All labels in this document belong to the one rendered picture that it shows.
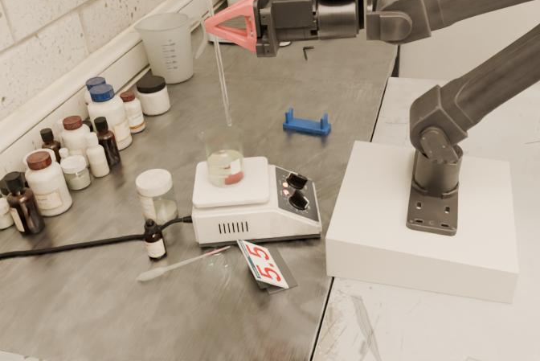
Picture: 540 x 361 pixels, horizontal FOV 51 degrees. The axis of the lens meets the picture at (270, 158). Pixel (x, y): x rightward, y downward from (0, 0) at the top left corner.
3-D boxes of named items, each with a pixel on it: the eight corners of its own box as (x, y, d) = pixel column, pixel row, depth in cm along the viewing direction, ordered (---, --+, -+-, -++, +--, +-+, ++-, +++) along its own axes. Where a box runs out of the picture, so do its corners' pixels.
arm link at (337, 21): (307, -5, 70) (363, -9, 69) (310, -19, 75) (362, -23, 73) (311, 47, 74) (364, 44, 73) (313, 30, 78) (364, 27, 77)
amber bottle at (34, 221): (46, 217, 100) (26, 166, 94) (43, 231, 97) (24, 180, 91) (20, 222, 99) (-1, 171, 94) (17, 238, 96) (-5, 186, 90)
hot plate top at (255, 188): (267, 159, 96) (267, 155, 95) (270, 202, 86) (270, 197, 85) (198, 166, 96) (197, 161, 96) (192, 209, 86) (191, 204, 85)
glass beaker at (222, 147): (251, 169, 93) (246, 124, 88) (243, 192, 88) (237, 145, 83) (210, 168, 94) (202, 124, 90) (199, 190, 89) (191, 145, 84)
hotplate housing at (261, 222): (313, 191, 101) (312, 153, 96) (322, 239, 90) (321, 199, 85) (190, 202, 101) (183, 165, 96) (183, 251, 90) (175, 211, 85)
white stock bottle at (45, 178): (51, 194, 106) (34, 145, 100) (79, 198, 104) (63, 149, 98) (31, 214, 101) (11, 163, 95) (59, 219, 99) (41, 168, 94)
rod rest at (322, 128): (331, 128, 119) (331, 112, 117) (325, 135, 117) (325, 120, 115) (288, 121, 123) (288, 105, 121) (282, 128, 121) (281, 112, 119)
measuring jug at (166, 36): (204, 59, 157) (197, 6, 148) (220, 75, 146) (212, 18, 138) (139, 74, 151) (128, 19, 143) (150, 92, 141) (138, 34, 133)
